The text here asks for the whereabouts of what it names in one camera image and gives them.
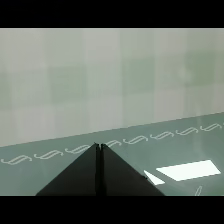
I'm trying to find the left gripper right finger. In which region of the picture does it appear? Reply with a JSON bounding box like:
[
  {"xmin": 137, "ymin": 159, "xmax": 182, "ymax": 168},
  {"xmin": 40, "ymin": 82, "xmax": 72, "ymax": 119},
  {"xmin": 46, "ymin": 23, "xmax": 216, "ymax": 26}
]
[{"xmin": 99, "ymin": 143, "xmax": 166, "ymax": 197}]

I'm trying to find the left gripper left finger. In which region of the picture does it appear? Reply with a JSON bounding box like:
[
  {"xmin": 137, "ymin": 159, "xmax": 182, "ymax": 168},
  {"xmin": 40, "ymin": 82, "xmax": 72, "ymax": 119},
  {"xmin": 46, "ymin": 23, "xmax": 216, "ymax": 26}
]
[{"xmin": 35, "ymin": 142, "xmax": 101, "ymax": 197}]

